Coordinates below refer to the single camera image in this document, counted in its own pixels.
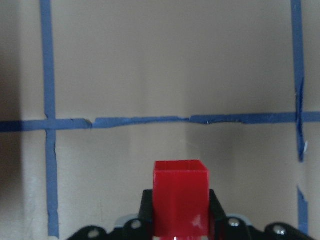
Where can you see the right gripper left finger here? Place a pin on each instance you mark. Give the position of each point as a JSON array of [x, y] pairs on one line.
[[146, 206]]

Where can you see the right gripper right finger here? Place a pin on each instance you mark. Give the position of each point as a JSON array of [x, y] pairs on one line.
[[216, 211]]

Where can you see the red toy block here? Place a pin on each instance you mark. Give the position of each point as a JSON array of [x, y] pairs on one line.
[[180, 199]]

